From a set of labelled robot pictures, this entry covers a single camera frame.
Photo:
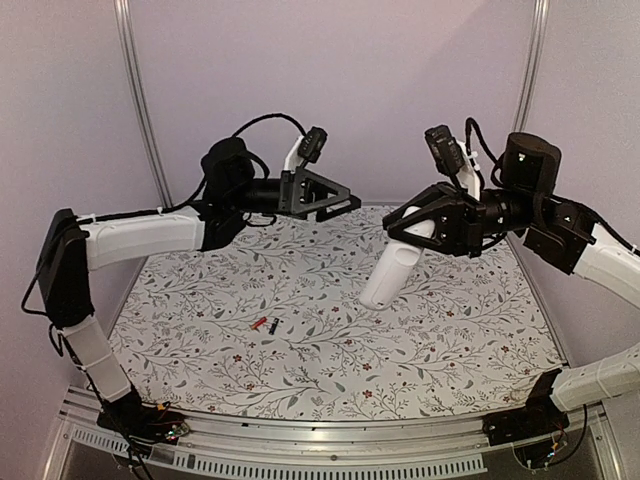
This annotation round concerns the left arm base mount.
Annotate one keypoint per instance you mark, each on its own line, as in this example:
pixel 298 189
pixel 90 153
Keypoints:
pixel 142 423

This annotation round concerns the left aluminium frame post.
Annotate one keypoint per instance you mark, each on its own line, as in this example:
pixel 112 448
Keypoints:
pixel 133 72

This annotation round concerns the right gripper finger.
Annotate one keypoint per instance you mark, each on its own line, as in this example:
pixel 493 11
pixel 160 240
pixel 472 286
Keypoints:
pixel 435 200
pixel 416 232

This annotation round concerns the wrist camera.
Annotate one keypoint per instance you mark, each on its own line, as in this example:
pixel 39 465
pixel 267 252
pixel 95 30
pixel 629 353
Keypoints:
pixel 444 149
pixel 311 145

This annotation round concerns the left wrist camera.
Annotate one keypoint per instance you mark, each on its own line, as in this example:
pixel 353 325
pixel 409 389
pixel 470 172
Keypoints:
pixel 311 145

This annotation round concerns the black battery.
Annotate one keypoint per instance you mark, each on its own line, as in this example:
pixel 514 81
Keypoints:
pixel 274 326

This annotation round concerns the red orange battery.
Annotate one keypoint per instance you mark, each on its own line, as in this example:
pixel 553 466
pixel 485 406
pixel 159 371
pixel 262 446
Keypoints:
pixel 256 325

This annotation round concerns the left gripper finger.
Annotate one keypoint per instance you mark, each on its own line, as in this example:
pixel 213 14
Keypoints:
pixel 327 209
pixel 311 189

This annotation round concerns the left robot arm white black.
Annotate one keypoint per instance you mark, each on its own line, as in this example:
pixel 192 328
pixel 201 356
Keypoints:
pixel 236 184

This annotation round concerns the aluminium frame post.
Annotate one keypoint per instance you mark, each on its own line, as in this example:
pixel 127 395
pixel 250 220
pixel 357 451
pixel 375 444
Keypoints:
pixel 133 72
pixel 532 64

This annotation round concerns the right aluminium frame post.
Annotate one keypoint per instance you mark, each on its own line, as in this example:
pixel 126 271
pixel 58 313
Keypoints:
pixel 532 64

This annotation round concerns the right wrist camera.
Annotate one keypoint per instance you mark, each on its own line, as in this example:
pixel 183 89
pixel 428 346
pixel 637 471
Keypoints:
pixel 444 149

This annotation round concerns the white remote control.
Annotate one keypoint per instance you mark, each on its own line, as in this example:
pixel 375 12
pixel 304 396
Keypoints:
pixel 390 275

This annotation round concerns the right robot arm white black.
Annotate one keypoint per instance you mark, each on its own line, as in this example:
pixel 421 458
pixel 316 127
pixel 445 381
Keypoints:
pixel 568 235

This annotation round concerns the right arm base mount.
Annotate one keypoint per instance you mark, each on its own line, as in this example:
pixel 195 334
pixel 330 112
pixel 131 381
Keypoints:
pixel 538 416

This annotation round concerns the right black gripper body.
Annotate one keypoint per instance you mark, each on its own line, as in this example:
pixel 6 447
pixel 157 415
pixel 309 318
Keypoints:
pixel 473 226

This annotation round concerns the floral patterned table mat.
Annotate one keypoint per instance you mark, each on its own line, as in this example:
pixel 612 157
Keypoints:
pixel 464 335

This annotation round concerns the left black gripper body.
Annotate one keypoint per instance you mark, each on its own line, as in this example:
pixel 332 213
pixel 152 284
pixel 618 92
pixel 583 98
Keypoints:
pixel 286 198

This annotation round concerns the front aluminium rail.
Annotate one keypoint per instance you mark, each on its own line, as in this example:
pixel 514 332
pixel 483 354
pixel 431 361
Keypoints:
pixel 238 447

